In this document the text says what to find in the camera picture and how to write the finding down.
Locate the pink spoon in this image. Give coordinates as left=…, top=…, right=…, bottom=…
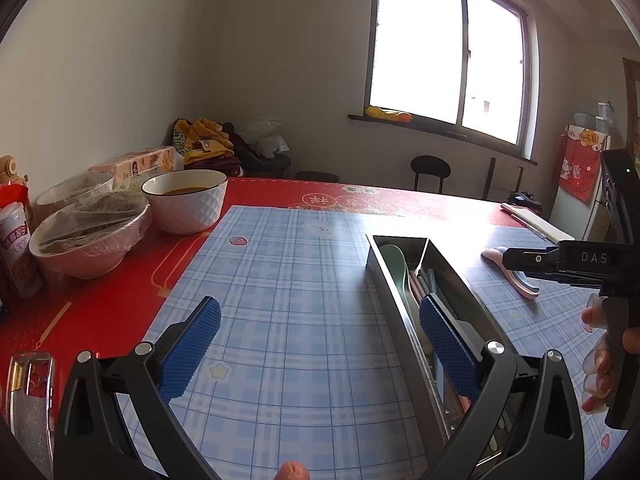
left=480, top=246, right=539, bottom=299

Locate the person's right hand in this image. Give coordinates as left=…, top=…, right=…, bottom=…
left=580, top=294, right=622, bottom=415

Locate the person's left hand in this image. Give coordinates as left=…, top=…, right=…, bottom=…
left=274, top=460, right=310, bottom=480

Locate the white refrigerator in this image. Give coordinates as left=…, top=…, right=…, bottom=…
left=549, top=125, right=611, bottom=240

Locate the wrapped chopsticks packet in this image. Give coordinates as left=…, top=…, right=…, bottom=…
left=500, top=203, right=574, bottom=244

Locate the red cloth on refrigerator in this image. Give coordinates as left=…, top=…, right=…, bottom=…
left=556, top=125, right=608, bottom=203

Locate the red tablecloth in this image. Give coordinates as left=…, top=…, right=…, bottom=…
left=0, top=175, right=551, bottom=411

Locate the pink chopstick in tray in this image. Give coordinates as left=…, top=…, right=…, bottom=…
left=409, top=269, right=431, bottom=306

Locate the stainless steel utensil tray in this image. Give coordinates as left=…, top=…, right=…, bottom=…
left=367, top=234, right=514, bottom=460

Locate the plastic-wrapped pink bowl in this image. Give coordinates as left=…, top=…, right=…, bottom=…
left=29, top=192, right=151, bottom=280

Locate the green spoon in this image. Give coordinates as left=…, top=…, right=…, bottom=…
left=380, top=244, right=424, bottom=340

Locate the black round stool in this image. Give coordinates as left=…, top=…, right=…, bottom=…
left=410, top=155, right=451, bottom=194

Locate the blue plaid placemat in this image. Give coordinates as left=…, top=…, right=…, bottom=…
left=114, top=204, right=632, bottom=480

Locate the white diamond-pattern bowl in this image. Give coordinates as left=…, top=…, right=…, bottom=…
left=141, top=169, right=228, bottom=235

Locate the window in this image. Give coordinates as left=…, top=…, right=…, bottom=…
left=363, top=0, right=536, bottom=159

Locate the yellow toy on sill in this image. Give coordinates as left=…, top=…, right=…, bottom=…
left=364, top=106, right=412, bottom=124

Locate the tissue box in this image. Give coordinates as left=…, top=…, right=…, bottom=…
left=89, top=146, right=178, bottom=186

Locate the yellow clothes pile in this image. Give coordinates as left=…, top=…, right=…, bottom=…
left=172, top=118, right=241, bottom=177

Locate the white plastic bag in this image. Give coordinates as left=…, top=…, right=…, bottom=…
left=240, top=116, right=290, bottom=159

